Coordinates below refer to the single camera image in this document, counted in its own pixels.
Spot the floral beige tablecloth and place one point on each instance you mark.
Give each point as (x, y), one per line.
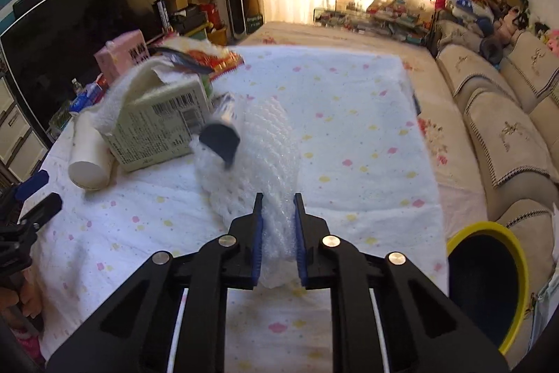
(450, 163)

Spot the red snack packet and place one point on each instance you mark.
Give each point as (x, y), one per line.
(209, 56)

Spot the yellow basket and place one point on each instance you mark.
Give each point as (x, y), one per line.
(218, 35)

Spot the row of plush toys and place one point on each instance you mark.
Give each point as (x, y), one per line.
(548, 36)

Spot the yellow rimmed trash bin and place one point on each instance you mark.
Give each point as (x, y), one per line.
(484, 290)

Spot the black cylinder with white print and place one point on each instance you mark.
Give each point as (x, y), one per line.
(162, 17)

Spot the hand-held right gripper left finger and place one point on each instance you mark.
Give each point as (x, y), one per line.
(257, 244)

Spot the pale green barcode carton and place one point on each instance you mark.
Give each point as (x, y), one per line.
(163, 128)

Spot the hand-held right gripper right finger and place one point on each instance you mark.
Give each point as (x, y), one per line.
(300, 244)

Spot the white dotted blanket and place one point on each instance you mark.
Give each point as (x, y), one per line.
(349, 128)

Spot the glass coffee table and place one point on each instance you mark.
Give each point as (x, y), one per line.
(371, 21)

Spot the pink plush doll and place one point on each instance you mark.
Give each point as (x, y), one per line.
(505, 28)

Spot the white fluffy cloth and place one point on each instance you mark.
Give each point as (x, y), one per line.
(126, 93)

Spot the grey cushion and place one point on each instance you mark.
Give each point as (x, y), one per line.
(491, 48)

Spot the person's left hand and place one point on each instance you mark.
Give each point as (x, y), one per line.
(31, 294)

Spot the tube with black cap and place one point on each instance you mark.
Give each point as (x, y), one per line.
(222, 137)

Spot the blue and white bag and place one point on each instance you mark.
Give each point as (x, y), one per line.
(469, 8)

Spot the blue tissue pack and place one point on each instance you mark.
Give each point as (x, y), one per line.
(85, 100)

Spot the beige sofa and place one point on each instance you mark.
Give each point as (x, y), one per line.
(502, 128)

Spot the white paper cup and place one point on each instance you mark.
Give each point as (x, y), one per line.
(89, 163)

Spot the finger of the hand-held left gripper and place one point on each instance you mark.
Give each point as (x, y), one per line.
(32, 183)
(43, 209)

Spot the pink carton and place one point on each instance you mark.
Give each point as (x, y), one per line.
(122, 54)

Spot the television cabinet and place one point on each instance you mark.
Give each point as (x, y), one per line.
(19, 132)

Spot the clear water bottle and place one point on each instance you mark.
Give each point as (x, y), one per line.
(77, 88)

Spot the black television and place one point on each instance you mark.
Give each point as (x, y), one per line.
(65, 49)

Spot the black tower fan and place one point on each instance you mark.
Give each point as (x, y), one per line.
(235, 1)

